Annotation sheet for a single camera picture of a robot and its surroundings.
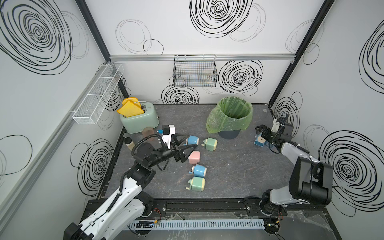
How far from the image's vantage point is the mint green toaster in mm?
955

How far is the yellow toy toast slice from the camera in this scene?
35.8 inches

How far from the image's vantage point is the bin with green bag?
84cm

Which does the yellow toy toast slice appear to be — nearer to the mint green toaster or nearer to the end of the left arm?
the mint green toaster

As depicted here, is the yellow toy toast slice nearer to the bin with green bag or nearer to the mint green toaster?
the mint green toaster
